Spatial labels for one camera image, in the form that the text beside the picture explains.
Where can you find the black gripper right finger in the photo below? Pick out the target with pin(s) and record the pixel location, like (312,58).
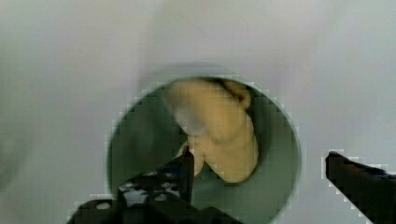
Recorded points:
(371,190)

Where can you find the peeled toy banana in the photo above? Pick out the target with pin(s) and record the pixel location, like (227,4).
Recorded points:
(213,114)

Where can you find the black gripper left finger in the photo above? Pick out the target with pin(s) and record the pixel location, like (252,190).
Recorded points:
(159,197)

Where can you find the green mug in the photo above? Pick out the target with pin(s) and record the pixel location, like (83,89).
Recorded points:
(149,136)

